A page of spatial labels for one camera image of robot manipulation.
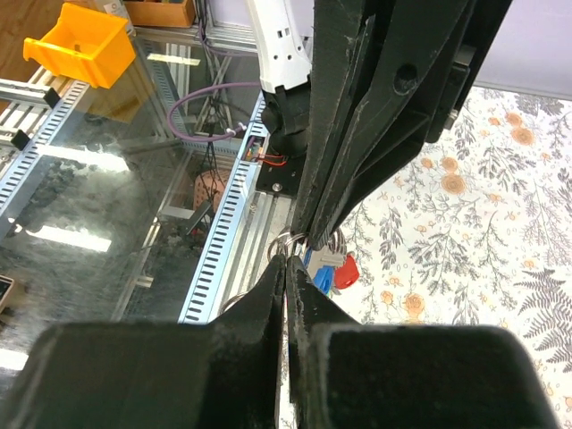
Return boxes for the white slotted cable duct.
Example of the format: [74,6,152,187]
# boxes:
[178,96,267,324]

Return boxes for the blue key tag with key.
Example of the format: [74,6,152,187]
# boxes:
[304,249,337,295]

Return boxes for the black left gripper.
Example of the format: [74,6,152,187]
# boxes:
[290,1,511,249]

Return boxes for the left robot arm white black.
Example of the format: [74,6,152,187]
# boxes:
[248,0,510,249]

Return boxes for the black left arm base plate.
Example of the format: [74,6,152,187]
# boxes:
[256,156,306,198]

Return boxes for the orange plastic bin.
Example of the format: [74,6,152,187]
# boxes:
[22,2,136,89]

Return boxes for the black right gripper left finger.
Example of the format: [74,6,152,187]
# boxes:
[1,256,286,428]

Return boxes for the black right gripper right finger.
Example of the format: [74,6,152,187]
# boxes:
[285,257,558,428]

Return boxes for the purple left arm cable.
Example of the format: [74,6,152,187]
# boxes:
[165,80,263,145]

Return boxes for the large keyring with many rings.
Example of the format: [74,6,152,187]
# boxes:
[218,225,361,314]

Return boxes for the aluminium front rail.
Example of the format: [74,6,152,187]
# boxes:
[216,191,293,315]

